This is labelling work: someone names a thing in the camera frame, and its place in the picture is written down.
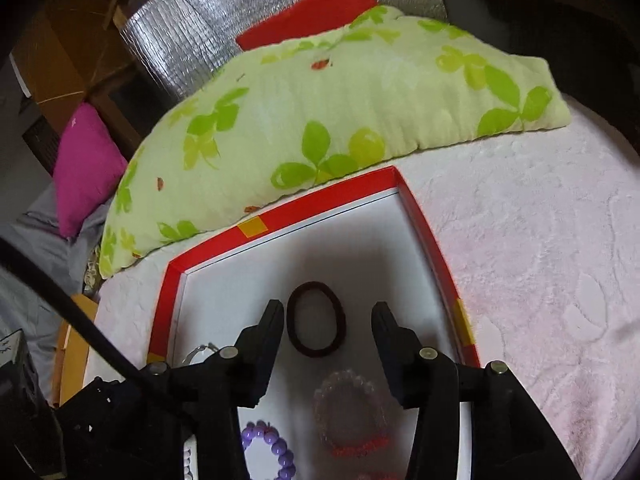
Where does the orange cardboard box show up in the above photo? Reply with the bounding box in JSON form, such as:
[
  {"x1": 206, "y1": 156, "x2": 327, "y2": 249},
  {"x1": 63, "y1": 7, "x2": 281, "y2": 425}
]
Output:
[{"x1": 52, "y1": 294, "x2": 99, "y2": 407}]

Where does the magenta pillow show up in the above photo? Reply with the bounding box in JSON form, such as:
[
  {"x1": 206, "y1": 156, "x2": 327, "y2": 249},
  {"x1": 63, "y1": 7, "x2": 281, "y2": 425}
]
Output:
[{"x1": 52, "y1": 102, "x2": 129, "y2": 239}]

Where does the purple bead bracelet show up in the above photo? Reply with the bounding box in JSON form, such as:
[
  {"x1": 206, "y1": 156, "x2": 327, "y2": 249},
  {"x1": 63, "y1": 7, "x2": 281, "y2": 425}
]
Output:
[{"x1": 240, "y1": 420, "x2": 297, "y2": 480}]

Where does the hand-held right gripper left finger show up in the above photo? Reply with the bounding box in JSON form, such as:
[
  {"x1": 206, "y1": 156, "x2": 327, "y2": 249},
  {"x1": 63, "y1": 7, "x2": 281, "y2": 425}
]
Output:
[{"x1": 146, "y1": 300, "x2": 286, "y2": 480}]

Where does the grey blanket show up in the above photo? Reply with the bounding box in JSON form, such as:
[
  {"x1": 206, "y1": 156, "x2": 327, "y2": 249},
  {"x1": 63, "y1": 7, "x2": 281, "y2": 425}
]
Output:
[{"x1": 0, "y1": 185, "x2": 117, "y2": 363}]

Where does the brown cardboard board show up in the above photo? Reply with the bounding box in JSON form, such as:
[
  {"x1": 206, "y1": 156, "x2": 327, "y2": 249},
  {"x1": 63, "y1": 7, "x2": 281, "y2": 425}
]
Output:
[{"x1": 10, "y1": 0, "x2": 167, "y2": 107}]

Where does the clear bead bracelet pink section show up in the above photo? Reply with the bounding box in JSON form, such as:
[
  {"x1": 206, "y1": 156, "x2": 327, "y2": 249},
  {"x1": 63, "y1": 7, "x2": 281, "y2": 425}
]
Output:
[{"x1": 313, "y1": 368, "x2": 394, "y2": 459}]

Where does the green floral pillow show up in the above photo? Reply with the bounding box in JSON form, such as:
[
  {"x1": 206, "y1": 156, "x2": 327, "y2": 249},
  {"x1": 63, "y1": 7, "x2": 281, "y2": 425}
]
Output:
[{"x1": 98, "y1": 4, "x2": 572, "y2": 279}]

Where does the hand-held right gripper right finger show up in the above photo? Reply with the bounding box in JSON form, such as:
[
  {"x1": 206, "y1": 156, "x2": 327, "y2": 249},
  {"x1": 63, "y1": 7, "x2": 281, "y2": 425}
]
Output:
[{"x1": 371, "y1": 301, "x2": 584, "y2": 480}]

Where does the red cushion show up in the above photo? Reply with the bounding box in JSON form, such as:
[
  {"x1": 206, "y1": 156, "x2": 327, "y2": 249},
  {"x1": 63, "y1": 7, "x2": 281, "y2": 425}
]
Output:
[{"x1": 235, "y1": 0, "x2": 377, "y2": 52}]

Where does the shallow red cardboard box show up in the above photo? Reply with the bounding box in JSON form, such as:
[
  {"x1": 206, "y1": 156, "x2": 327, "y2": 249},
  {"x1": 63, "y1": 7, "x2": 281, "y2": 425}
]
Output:
[{"x1": 147, "y1": 165, "x2": 481, "y2": 480}]

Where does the black cable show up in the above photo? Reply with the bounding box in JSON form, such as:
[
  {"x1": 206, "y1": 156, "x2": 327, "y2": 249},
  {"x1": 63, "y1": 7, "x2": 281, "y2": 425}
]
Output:
[{"x1": 0, "y1": 237, "x2": 173, "y2": 401}]

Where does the maroon hair tie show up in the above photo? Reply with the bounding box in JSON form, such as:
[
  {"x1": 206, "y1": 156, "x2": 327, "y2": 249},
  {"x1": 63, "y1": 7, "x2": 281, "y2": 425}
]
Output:
[{"x1": 286, "y1": 281, "x2": 348, "y2": 359}]

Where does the grey bangle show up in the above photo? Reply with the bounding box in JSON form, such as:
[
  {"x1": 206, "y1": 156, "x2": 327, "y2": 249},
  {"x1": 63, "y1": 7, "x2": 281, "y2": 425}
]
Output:
[{"x1": 182, "y1": 342, "x2": 221, "y2": 366}]

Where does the silver foil insulation mat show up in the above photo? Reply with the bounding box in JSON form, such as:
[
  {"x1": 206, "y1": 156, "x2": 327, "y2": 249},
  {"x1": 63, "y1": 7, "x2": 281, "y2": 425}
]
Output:
[{"x1": 119, "y1": 0, "x2": 449, "y2": 107}]

